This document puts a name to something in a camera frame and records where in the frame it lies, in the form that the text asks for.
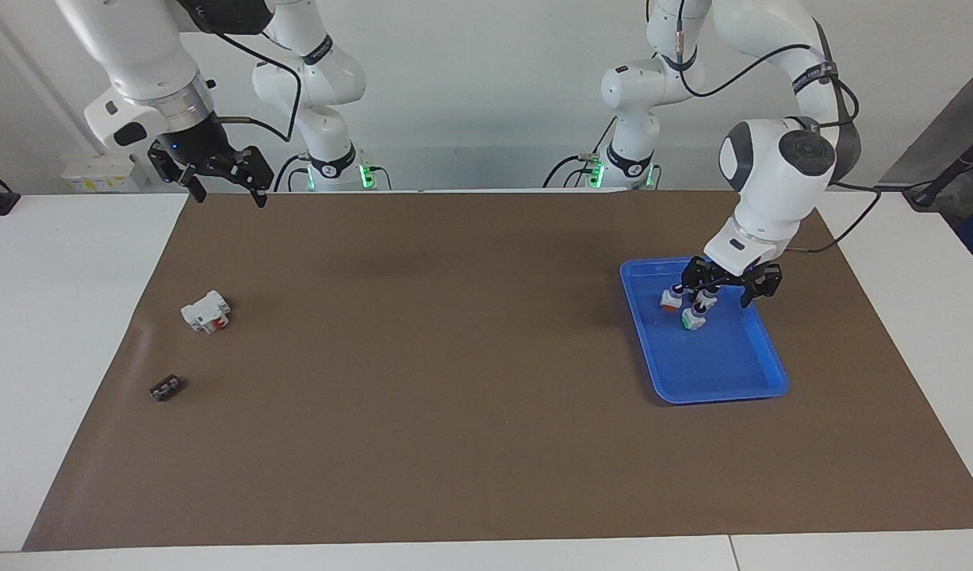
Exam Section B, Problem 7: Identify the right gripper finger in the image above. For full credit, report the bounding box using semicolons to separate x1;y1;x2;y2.
149;151;208;203
215;145;274;209

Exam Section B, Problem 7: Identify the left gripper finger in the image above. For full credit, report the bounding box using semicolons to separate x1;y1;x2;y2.
673;255;729;293
741;266;783;308

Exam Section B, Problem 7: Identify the black box on right arm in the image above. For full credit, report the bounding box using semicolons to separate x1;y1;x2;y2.
175;0;274;36

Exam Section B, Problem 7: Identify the beige power box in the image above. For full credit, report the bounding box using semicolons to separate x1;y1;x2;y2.
62;155;138;194

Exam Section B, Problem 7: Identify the blue plastic tray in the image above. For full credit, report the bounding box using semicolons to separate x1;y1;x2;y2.
619;256;791;406

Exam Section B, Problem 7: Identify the white circuit breaker red lever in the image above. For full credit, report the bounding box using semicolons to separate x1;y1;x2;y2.
180;290;232;335

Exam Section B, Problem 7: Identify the black tripod pole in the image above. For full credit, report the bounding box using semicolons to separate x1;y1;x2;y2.
905;127;973;210

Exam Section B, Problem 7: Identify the brown table mat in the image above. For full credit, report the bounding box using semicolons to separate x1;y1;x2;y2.
22;190;973;552

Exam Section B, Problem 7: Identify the black base cable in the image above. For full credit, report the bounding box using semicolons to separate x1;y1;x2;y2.
274;153;311;193
543;155;598;190

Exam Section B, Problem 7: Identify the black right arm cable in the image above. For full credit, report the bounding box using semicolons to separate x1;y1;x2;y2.
213;28;305;144

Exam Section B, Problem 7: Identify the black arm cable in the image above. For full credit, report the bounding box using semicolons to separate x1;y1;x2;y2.
645;0;883;255
213;28;305;144

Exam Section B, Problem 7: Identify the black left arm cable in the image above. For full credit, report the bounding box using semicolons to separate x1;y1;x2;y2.
645;0;883;255

